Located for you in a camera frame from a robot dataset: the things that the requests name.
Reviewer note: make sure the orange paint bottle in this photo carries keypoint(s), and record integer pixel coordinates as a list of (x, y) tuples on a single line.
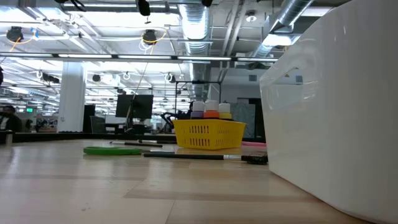
[(211, 114)]

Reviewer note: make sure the white plastic bin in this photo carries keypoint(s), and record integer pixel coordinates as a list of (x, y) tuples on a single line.
[(342, 124)]

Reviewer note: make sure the purple paint bottle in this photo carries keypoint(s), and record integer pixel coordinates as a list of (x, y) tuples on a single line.
[(197, 115)]

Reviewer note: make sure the black cabinet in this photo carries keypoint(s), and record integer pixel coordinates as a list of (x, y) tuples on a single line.
[(89, 118)]

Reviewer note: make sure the long black paintbrush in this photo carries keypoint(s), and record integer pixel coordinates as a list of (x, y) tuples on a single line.
[(186, 156)]

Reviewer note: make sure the gray office chair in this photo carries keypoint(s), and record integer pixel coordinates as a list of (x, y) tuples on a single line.
[(98, 124)]

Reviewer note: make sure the black background rig frame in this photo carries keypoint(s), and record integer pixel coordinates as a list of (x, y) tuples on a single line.
[(199, 82)]

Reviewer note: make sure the yellow plastic basket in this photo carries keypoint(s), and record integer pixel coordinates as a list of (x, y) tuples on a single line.
[(228, 133)]

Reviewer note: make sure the black computer monitor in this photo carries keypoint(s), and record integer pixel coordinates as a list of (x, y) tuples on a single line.
[(133, 107)]

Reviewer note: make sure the person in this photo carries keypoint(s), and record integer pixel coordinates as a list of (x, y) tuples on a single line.
[(12, 123)]

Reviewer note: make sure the small silver post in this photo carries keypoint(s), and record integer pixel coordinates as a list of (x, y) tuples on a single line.
[(9, 138)]

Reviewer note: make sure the yellow paint bottle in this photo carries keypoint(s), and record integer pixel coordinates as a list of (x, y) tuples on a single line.
[(225, 116)]

